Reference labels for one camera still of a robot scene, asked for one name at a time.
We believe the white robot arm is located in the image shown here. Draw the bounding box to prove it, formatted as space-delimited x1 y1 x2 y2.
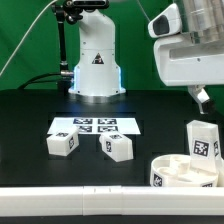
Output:
71 0 224 114

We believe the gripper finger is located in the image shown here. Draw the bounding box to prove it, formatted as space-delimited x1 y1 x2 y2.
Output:
188 85 215 114

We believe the white front barrier rail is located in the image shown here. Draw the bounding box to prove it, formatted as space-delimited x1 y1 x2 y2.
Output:
0 186 224 217

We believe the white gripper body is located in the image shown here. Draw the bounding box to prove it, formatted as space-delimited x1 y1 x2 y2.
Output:
154 35 224 86

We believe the white barrier rail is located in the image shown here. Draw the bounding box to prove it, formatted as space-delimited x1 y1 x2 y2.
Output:
217 159 224 187
0 186 224 217

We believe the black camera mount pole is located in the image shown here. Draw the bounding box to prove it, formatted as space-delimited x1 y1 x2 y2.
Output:
52 0 114 96

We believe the black cable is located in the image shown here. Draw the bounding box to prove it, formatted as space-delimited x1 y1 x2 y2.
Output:
17 71 73 91

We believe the white marker sheet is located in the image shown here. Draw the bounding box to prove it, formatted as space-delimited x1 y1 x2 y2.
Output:
48 117 140 135

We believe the white cable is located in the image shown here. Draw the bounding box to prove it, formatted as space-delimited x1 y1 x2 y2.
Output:
0 0 58 77

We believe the white round stool seat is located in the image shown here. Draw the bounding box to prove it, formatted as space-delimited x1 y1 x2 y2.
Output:
150 154 218 187

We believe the white right barrier rail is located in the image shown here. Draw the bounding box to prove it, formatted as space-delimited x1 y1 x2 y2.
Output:
217 159 224 187

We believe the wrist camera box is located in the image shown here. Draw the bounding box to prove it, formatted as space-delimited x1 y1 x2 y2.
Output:
148 3 182 38

